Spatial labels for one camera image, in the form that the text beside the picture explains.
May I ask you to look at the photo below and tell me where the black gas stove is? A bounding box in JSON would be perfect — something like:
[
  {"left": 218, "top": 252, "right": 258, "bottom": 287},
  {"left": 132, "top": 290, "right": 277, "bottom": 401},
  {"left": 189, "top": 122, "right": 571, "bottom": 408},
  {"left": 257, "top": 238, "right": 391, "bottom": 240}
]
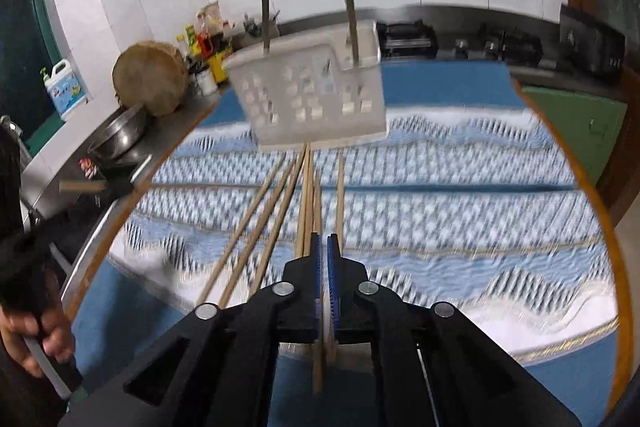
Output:
[{"left": 375, "top": 21, "right": 545, "bottom": 66}]

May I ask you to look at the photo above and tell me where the seasoning packet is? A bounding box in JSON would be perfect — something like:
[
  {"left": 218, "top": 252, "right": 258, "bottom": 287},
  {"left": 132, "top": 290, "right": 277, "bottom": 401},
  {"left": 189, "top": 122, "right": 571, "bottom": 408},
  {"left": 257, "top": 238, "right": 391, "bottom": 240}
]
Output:
[{"left": 197, "top": 1, "right": 224, "bottom": 32}]

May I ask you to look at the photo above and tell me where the bunch of wooden chopsticks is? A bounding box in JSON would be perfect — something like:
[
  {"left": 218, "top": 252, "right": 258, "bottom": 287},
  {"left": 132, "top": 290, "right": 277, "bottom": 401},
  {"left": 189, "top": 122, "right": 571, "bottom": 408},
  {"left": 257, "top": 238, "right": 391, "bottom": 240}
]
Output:
[{"left": 194, "top": 146, "right": 347, "bottom": 308}]

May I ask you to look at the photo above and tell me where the small blue patterned table mat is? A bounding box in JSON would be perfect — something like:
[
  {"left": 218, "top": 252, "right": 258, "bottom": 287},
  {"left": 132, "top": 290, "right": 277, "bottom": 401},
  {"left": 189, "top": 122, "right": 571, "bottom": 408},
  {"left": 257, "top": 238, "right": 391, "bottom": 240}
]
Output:
[{"left": 150, "top": 59, "right": 578, "bottom": 195}]

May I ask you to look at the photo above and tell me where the yellow capped bottle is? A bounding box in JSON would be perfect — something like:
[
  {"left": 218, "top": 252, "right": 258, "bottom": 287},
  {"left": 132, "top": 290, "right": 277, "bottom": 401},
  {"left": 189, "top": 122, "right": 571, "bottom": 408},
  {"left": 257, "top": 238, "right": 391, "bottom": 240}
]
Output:
[{"left": 175, "top": 24, "right": 198, "bottom": 58}]

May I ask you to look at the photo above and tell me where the black countertop appliance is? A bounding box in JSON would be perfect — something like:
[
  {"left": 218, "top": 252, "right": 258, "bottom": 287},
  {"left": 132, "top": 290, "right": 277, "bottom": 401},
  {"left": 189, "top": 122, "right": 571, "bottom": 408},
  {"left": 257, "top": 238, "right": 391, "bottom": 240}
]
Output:
[{"left": 559, "top": 4, "right": 626, "bottom": 80}]

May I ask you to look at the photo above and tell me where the metal faucet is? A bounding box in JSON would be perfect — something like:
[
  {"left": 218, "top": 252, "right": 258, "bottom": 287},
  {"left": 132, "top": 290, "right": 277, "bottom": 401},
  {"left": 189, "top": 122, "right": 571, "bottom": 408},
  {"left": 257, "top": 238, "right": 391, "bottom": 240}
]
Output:
[{"left": 0, "top": 116, "right": 25, "bottom": 140}]

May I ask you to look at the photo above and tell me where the white plastic utensil holder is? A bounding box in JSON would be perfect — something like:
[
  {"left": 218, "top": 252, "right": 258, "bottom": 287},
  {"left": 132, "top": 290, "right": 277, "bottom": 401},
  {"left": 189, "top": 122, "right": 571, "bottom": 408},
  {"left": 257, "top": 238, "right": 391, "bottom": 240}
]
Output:
[{"left": 225, "top": 19, "right": 388, "bottom": 152}]

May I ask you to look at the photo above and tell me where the green window frame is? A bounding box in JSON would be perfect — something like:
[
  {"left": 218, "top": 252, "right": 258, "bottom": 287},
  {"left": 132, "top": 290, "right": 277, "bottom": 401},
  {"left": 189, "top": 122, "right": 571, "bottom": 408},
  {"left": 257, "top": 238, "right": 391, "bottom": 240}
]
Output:
[{"left": 0, "top": 0, "right": 56, "bottom": 148}]

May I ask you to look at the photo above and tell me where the white detergent bottle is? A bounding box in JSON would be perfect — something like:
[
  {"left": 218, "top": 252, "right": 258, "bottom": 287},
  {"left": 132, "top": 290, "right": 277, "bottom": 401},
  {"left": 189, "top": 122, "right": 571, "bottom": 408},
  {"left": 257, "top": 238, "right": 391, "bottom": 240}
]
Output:
[{"left": 41, "top": 59, "right": 90, "bottom": 122}]

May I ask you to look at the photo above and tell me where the dark bottle with yellow label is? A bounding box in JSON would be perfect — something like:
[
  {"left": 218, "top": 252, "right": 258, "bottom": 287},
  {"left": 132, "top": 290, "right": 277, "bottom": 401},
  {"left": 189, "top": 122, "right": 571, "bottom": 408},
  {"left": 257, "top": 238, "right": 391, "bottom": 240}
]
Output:
[{"left": 202, "top": 34, "right": 234, "bottom": 84}]

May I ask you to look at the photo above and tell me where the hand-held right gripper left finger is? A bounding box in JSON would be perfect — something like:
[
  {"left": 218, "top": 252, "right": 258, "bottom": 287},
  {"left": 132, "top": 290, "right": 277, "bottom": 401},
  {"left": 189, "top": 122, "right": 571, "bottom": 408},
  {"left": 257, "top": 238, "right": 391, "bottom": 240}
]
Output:
[{"left": 60, "top": 232, "right": 321, "bottom": 427}]

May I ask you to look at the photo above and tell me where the white shaker jar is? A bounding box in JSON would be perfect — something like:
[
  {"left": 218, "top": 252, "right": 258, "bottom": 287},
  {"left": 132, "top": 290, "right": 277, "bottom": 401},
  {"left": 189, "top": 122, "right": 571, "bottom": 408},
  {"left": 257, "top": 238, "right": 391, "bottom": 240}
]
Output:
[{"left": 194, "top": 68, "right": 218, "bottom": 97}]

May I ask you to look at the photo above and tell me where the large blue patterned table mat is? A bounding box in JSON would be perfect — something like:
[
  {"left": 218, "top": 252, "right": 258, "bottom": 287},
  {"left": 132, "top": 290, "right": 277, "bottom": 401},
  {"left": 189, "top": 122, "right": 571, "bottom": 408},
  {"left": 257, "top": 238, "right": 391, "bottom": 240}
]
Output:
[{"left": 70, "top": 184, "right": 623, "bottom": 427}]

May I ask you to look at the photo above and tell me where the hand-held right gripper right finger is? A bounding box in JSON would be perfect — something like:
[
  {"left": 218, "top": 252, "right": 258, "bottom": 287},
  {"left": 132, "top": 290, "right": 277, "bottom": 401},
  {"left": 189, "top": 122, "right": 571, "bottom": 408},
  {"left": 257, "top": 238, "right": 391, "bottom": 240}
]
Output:
[{"left": 327, "top": 234, "right": 584, "bottom": 427}]

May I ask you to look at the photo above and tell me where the stainless steel sink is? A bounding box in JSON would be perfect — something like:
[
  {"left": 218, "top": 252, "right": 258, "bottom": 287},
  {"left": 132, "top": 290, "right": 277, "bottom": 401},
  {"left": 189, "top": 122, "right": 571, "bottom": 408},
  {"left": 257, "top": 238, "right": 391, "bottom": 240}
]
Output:
[{"left": 30, "top": 154, "right": 153, "bottom": 258}]

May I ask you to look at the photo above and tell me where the round wooden chopping board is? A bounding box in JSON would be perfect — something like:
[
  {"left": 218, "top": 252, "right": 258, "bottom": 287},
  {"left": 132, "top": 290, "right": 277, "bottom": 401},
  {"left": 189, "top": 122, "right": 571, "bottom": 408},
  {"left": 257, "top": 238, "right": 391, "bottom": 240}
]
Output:
[{"left": 111, "top": 41, "right": 190, "bottom": 118}]

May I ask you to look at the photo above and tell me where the stainless steel colander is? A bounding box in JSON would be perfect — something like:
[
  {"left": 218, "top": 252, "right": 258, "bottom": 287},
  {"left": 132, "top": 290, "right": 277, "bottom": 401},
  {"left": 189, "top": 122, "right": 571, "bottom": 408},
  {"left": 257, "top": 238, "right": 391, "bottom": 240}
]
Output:
[{"left": 87, "top": 104, "right": 149, "bottom": 168}]

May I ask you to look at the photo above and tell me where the wooden chopstick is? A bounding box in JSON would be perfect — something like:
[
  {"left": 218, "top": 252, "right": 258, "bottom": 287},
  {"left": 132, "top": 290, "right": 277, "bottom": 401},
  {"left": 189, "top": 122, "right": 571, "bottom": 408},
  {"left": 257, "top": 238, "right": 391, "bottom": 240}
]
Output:
[
  {"left": 59, "top": 179, "right": 108, "bottom": 194},
  {"left": 311, "top": 172, "right": 327, "bottom": 397},
  {"left": 338, "top": 0, "right": 360, "bottom": 66},
  {"left": 261, "top": 0, "right": 272, "bottom": 56}
]

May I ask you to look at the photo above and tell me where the person's left hand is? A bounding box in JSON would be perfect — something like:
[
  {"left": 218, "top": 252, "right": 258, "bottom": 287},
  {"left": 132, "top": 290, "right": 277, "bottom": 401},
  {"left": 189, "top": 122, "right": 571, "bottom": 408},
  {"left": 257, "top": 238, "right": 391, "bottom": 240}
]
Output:
[{"left": 0, "top": 299, "right": 77, "bottom": 379}]

